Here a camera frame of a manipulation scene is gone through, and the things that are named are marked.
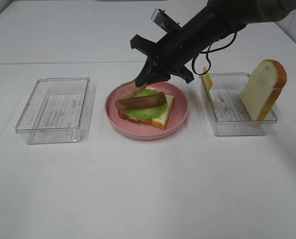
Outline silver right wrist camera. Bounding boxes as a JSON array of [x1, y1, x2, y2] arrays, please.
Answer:
[[151, 8, 181, 33]]

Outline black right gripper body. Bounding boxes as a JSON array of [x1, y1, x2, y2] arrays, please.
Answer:
[[130, 30, 194, 83]]

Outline pink round plate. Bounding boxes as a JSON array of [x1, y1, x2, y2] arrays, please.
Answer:
[[105, 82, 189, 140]]

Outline clear right plastic tray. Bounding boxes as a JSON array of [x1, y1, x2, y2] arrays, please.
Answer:
[[199, 73, 278, 136]]

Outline green lettuce leaf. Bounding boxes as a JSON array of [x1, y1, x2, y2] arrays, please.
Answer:
[[124, 89, 168, 121]]

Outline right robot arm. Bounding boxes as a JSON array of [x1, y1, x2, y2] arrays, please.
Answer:
[[130, 0, 296, 87]]

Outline yellow cheese slice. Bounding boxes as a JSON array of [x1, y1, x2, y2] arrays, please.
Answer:
[[202, 67, 215, 108]]

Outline clear plastic tray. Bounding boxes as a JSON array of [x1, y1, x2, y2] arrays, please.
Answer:
[[199, 73, 278, 136], [15, 77, 93, 144]]

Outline bread slice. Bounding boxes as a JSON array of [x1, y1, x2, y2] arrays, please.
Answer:
[[239, 59, 287, 121], [118, 95, 175, 130]]

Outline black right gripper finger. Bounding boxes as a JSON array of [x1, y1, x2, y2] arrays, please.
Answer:
[[135, 59, 170, 87]]

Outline brown bacon strip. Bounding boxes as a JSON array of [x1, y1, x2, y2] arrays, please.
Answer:
[[115, 92, 167, 111]]

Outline clear left plastic tray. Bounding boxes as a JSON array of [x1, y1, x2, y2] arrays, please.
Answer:
[[15, 77, 93, 144]]

